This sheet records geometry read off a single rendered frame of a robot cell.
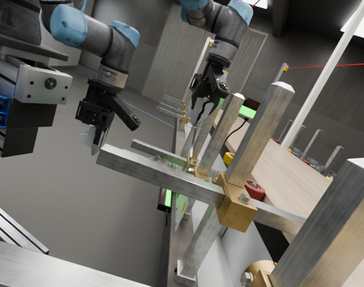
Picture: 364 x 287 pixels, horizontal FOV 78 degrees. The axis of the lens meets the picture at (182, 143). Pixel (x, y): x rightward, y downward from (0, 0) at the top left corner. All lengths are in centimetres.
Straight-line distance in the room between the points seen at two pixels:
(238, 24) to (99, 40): 37
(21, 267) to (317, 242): 23
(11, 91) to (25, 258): 57
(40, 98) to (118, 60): 25
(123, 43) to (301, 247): 54
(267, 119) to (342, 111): 667
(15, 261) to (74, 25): 45
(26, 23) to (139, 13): 800
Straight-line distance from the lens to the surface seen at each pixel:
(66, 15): 56
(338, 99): 707
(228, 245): 89
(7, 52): 78
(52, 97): 75
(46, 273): 21
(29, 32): 82
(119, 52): 61
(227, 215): 41
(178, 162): 93
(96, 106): 64
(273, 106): 44
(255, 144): 44
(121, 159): 40
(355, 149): 722
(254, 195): 71
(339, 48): 238
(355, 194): 23
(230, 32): 70
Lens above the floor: 112
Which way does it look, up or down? 16 degrees down
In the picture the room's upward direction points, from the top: 23 degrees clockwise
